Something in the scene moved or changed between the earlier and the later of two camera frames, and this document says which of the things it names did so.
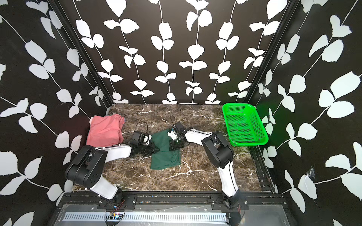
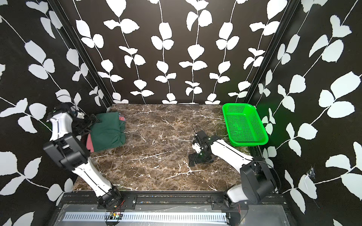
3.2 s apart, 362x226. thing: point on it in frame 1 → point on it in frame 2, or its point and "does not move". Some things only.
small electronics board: [115, 215] does not move
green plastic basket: [244, 126] does not move
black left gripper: [152, 149] → [89, 122]
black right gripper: [172, 146] → [197, 160]
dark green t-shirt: [164, 158] → [109, 133]
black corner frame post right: [271, 52] does not move
